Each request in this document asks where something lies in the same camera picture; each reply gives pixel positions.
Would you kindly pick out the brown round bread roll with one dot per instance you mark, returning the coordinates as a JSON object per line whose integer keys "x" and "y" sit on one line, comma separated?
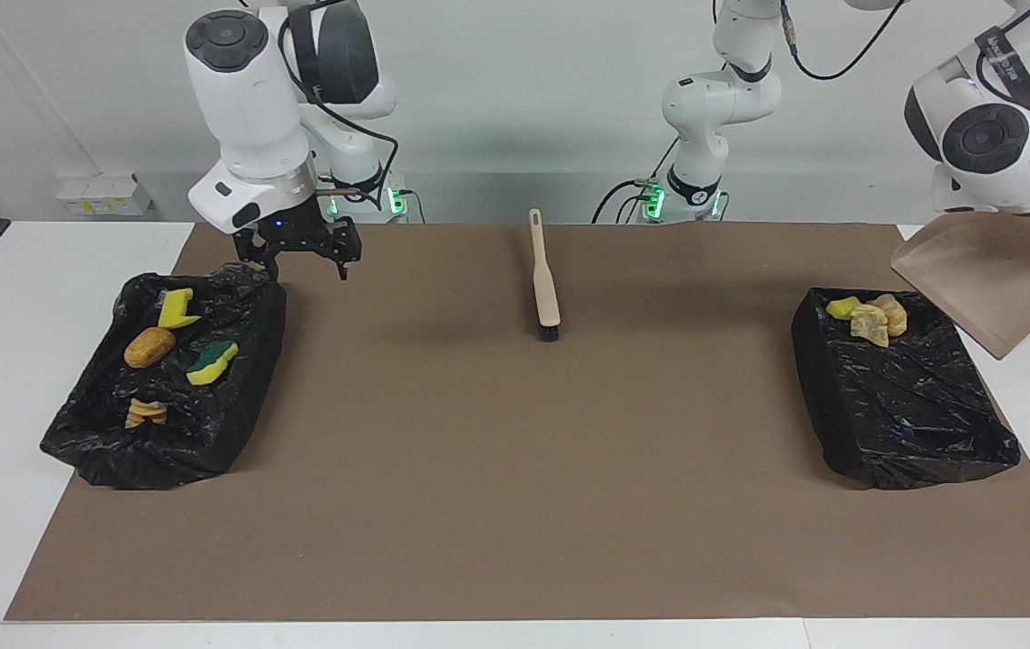
{"x": 150, "y": 348}

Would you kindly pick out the pale cream bread piece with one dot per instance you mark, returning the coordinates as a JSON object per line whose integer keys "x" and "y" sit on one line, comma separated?
{"x": 869, "y": 326}

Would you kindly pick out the notched yellow sponge piece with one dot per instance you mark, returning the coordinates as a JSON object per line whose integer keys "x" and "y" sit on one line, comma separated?
{"x": 176, "y": 311}

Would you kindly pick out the large orange striped bread chunk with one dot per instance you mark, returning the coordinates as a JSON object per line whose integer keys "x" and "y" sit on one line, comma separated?
{"x": 146, "y": 414}

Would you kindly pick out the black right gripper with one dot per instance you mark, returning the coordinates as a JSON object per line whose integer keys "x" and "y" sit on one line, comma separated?
{"x": 294, "y": 230}

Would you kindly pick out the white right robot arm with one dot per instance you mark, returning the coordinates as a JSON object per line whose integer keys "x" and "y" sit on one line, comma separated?
{"x": 253, "y": 108}

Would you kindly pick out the large brown table mat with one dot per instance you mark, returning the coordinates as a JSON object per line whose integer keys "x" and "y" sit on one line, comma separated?
{"x": 569, "y": 541}

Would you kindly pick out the black bag lined bin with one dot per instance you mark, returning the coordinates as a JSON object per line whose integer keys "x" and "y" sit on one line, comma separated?
{"x": 902, "y": 406}
{"x": 91, "y": 433}

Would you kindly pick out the yellow green scrub sponge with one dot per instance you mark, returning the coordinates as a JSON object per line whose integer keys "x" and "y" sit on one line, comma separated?
{"x": 211, "y": 362}

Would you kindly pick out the small yellow sponge wedge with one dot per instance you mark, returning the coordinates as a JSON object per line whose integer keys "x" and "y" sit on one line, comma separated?
{"x": 842, "y": 307}

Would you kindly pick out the white wall socket box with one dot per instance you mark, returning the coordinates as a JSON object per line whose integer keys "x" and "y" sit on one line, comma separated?
{"x": 104, "y": 194}

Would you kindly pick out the beige plastic dustpan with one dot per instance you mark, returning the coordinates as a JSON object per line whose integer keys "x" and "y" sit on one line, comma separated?
{"x": 992, "y": 279}

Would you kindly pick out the small orange striped bread piece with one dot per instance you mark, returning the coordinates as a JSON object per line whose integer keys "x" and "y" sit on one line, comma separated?
{"x": 895, "y": 314}

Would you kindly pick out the beige hand brush black bristles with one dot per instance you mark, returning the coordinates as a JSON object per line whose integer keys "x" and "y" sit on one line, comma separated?
{"x": 544, "y": 279}

